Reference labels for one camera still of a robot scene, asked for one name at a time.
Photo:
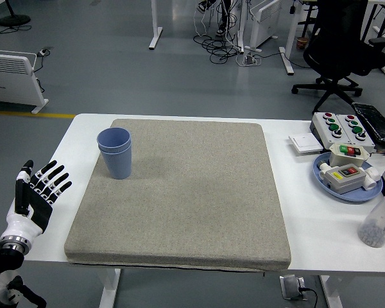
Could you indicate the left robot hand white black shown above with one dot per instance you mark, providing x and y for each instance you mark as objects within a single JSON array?
[{"x": 22, "y": 224}]

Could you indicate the blue ribbed plastic cup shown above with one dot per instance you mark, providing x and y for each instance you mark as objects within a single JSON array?
[
  {"x": 114, "y": 141},
  {"x": 117, "y": 167}
]

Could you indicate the clear bottle red cap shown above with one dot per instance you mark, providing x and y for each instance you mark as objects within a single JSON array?
[{"x": 378, "y": 224}]

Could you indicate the person's shoe black white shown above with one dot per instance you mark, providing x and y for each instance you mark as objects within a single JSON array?
[{"x": 220, "y": 31}]

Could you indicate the silver floor socket box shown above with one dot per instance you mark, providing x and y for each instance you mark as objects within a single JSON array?
[{"x": 292, "y": 287}]

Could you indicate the white desk leg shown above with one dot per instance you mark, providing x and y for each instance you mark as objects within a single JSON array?
[
  {"x": 155, "y": 29},
  {"x": 290, "y": 38}
]

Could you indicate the blue round plate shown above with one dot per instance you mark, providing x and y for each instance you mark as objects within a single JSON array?
[{"x": 372, "y": 192}]

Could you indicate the white wall switch plate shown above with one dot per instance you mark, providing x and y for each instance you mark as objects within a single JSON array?
[{"x": 304, "y": 144}]

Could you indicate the black office chair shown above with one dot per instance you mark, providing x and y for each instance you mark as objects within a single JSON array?
[{"x": 337, "y": 54}]

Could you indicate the white three-button switch box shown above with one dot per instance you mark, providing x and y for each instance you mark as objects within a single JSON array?
[{"x": 340, "y": 158}]

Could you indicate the black fan stand base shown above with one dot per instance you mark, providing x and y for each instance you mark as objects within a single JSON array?
[{"x": 14, "y": 20}]

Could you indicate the black keyboard in plastic wrap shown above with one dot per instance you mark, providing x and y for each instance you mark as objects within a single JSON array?
[{"x": 377, "y": 122}]

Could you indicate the white four-button control box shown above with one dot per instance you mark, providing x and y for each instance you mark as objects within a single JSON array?
[
  {"x": 365, "y": 141},
  {"x": 322, "y": 131}
]

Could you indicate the white panel heater narrow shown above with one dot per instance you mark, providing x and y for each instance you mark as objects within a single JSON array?
[{"x": 266, "y": 22}]

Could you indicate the white power strip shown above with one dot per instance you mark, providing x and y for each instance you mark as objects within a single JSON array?
[{"x": 251, "y": 60}]

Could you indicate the small power strip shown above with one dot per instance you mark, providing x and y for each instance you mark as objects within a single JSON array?
[{"x": 45, "y": 51}]

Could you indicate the grey-brown mat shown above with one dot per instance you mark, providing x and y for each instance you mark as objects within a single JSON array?
[{"x": 195, "y": 192}]

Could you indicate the white table leg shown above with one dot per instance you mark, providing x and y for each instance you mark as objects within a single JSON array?
[
  {"x": 110, "y": 288},
  {"x": 332, "y": 292}
]

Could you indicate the white panel heater wide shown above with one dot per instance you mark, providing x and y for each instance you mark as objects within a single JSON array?
[{"x": 9, "y": 80}]

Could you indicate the grey switch box yellow label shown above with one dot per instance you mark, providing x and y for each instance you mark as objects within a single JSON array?
[{"x": 343, "y": 181}]

